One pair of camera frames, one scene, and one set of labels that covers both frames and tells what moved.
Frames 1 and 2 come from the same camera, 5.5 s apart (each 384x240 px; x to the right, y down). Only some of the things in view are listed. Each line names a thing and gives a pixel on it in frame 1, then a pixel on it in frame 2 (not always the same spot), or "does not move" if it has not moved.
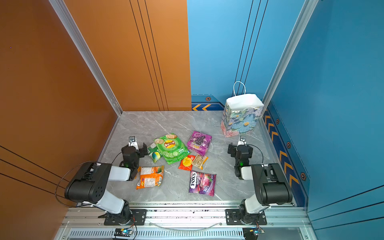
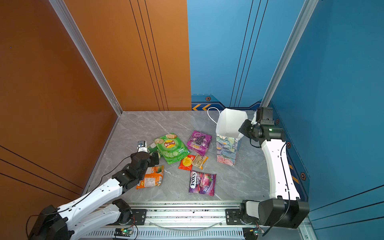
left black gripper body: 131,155 -> 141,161
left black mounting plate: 139,218 does not move
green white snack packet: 154,152 does not move
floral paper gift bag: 241,113 -> 228,138
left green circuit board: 123,232 does not move
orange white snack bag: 150,176 does not move
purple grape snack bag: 198,142 does not move
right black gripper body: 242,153 -> 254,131
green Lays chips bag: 172,149 does not move
